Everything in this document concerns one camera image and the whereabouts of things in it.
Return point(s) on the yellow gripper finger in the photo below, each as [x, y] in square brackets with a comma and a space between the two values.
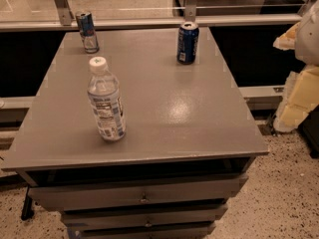
[300, 98]
[287, 40]

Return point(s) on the clear plastic water bottle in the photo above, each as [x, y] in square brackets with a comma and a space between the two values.
[105, 100]

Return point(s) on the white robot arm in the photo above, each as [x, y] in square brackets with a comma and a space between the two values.
[307, 37]

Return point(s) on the blue soda can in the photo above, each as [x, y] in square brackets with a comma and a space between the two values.
[188, 33]

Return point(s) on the red bull can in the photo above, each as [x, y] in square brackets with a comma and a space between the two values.
[87, 31]

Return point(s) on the grey drawer cabinet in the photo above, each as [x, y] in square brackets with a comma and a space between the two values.
[182, 120]

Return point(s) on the top grey drawer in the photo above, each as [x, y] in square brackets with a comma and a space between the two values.
[134, 193]

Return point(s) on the grey drawer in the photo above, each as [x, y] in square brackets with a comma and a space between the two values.
[134, 193]
[146, 217]
[166, 231]

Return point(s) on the bottom grey drawer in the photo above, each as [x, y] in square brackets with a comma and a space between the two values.
[166, 231]

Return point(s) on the middle grey drawer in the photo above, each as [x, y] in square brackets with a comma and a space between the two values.
[146, 217]

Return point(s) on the grey metal railing frame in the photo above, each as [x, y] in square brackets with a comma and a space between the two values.
[49, 15]

